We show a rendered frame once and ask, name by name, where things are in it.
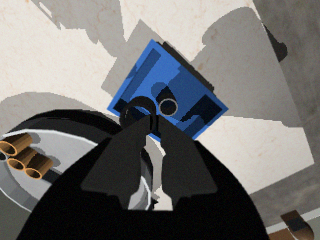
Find grey round turntable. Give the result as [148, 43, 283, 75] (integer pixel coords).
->
[0, 110, 159, 212]

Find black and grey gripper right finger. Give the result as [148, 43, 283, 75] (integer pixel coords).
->
[156, 114, 270, 240]

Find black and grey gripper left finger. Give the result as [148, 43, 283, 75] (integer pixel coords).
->
[16, 114, 153, 240]

